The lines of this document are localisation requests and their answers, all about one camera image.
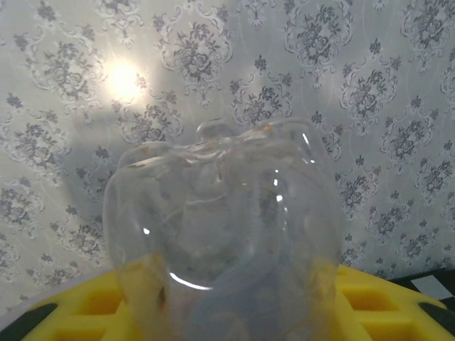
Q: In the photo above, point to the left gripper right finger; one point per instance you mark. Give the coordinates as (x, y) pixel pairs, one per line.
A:
(384, 312)

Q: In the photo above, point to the clear pepsi bottle blue cap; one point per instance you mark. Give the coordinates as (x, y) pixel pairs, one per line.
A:
(220, 213)

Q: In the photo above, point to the black white chessboard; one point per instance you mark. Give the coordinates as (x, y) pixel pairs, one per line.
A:
(430, 287)

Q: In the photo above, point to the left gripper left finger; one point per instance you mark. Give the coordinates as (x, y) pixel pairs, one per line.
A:
(71, 312)

